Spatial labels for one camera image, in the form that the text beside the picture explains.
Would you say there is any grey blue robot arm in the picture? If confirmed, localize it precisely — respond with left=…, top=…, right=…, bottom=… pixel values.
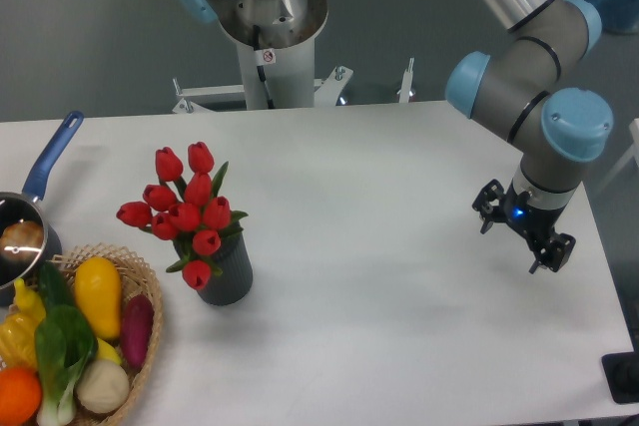
left=179, top=0, right=613, bottom=271

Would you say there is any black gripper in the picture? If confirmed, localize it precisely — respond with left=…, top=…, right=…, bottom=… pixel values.
left=472, top=179, right=576, bottom=274

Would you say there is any yellow squash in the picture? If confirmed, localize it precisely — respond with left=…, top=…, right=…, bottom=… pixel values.
left=74, top=256, right=122, bottom=341

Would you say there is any green bok choy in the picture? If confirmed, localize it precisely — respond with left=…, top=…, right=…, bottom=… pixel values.
left=35, top=305, right=97, bottom=425

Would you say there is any purple sweet potato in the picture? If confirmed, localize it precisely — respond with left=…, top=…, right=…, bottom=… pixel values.
left=120, top=294, right=154, bottom=369

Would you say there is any blue handled saucepan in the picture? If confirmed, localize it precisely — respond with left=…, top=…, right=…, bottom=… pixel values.
left=1, top=111, right=84, bottom=307

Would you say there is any woven wicker basket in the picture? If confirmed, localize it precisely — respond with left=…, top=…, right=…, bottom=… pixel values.
left=53, top=243, right=164, bottom=425

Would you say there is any orange fruit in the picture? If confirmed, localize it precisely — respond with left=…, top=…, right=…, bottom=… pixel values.
left=1, top=367, right=42, bottom=425

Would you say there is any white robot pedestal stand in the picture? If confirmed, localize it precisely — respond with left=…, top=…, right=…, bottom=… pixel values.
left=172, top=0, right=416, bottom=115

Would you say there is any beige round bun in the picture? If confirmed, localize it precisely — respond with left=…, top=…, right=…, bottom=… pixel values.
left=76, top=359, right=130, bottom=414

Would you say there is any red tulip bouquet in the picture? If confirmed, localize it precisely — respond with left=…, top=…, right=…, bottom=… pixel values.
left=116, top=142, right=248, bottom=292

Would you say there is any black device at table edge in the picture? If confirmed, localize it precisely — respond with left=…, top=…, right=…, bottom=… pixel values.
left=601, top=352, right=638, bottom=404

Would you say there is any brown bread in pan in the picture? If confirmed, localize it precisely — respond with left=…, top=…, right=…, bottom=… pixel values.
left=1, top=220, right=44, bottom=263

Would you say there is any dark grey ribbed vase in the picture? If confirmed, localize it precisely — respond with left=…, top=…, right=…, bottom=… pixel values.
left=174, top=233, right=254, bottom=306

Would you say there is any yellow bell pepper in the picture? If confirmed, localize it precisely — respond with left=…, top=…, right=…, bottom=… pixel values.
left=1, top=278, right=46, bottom=370

